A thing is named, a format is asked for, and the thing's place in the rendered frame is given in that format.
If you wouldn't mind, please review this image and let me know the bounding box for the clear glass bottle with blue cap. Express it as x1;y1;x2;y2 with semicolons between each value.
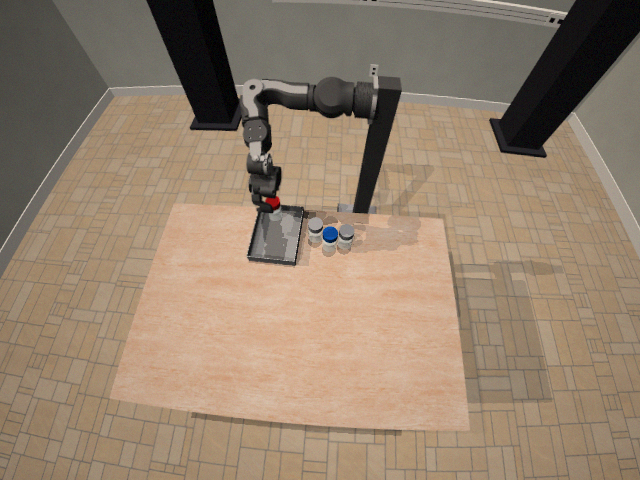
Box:
322;226;338;252

